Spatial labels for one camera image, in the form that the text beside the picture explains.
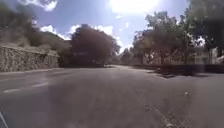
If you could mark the large dark tree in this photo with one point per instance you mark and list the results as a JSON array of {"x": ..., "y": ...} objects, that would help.
[{"x": 91, "y": 45}]

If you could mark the grey asphalt road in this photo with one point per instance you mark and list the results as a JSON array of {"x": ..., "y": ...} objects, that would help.
[{"x": 113, "y": 96}]

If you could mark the row of trees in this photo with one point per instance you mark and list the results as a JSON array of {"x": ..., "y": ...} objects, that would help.
[{"x": 173, "y": 36}]

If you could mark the grassy slope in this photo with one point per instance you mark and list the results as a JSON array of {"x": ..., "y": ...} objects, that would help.
[{"x": 20, "y": 33}]

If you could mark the low dark roadside wall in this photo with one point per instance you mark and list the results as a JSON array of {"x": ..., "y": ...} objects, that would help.
[{"x": 186, "y": 68}]

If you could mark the stone retaining wall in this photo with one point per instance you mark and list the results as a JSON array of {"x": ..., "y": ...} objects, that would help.
[{"x": 23, "y": 59}]

